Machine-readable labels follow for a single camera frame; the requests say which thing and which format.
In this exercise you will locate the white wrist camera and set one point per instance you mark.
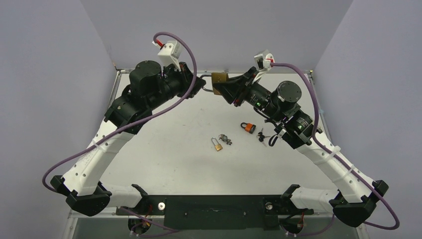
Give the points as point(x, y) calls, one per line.
point(169, 53)
point(263, 61)

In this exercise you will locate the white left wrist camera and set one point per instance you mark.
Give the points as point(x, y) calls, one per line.
point(169, 53)

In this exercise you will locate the small brass padlock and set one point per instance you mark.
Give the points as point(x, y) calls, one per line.
point(216, 144)

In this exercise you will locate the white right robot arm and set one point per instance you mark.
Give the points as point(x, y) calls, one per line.
point(356, 195)

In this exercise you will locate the orange round padlock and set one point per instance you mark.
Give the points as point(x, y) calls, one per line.
point(248, 127)

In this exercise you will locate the black headed key bunch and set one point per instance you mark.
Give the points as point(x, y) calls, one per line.
point(261, 137)

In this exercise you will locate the small black keys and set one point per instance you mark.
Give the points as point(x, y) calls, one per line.
point(225, 139)

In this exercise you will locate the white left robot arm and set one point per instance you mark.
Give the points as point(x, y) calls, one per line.
point(150, 86)

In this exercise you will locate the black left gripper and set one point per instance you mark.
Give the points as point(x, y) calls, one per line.
point(185, 75)

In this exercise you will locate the large brass padlock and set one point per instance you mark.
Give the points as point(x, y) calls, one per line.
point(216, 77)

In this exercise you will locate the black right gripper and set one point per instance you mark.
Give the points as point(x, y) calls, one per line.
point(243, 89)

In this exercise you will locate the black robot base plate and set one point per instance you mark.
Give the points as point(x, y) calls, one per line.
point(219, 212)

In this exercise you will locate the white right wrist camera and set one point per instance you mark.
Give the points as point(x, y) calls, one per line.
point(263, 61)

